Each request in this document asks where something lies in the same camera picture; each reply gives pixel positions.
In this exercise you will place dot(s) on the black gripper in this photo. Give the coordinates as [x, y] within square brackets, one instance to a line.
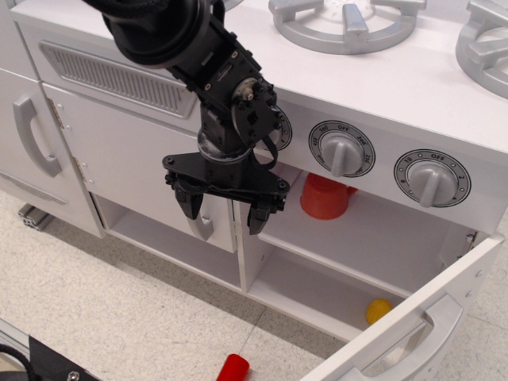
[191, 176]

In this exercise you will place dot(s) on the white oven door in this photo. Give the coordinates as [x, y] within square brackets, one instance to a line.
[462, 281]

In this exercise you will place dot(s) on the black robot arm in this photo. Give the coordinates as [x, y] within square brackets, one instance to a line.
[238, 106]

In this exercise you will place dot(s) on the grey left control knob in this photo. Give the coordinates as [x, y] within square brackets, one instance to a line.
[281, 137]

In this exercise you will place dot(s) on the grey control knob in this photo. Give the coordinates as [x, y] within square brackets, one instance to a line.
[281, 137]
[432, 178]
[342, 149]

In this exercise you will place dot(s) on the orange plastic cup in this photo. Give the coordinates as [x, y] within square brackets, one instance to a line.
[325, 199]

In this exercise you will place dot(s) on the white middle cabinet door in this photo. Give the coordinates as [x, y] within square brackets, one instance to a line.
[121, 155]

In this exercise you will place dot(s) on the white cabinet door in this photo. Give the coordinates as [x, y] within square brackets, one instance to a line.
[121, 155]
[63, 196]

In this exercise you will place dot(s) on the grey middle control knob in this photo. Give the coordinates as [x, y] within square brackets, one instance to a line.
[342, 149]

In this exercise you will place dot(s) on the red cylinder on floor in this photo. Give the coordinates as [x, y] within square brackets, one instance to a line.
[235, 368]

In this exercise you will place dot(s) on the white left cabinet door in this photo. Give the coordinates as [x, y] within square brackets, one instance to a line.
[63, 196]

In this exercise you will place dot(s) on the white toy kitchen cabinet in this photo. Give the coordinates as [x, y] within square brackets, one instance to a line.
[393, 140]

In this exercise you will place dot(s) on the yellow toy corn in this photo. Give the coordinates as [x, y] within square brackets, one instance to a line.
[377, 309]

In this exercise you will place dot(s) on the silver sink basin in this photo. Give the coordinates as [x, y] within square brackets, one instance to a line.
[229, 4]

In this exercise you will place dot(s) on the grey right control knob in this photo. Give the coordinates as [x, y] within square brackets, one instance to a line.
[432, 178]

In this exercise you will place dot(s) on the silver centre stove burner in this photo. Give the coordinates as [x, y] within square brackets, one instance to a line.
[346, 27]

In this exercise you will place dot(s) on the silver stove burner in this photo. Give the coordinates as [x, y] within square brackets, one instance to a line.
[481, 49]
[346, 27]

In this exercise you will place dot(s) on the silver right stove burner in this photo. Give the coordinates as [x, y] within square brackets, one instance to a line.
[481, 49]

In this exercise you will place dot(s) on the silver middle door handle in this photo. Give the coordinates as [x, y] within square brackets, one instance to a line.
[201, 227]

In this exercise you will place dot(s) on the aluminium extrusion rail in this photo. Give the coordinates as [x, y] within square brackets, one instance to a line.
[34, 218]

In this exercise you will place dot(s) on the silver left door handle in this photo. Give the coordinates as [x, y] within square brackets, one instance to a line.
[24, 112]

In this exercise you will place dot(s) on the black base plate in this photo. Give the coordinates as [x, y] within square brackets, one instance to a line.
[50, 365]

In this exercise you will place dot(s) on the silver oven door handle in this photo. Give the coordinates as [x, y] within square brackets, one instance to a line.
[414, 352]

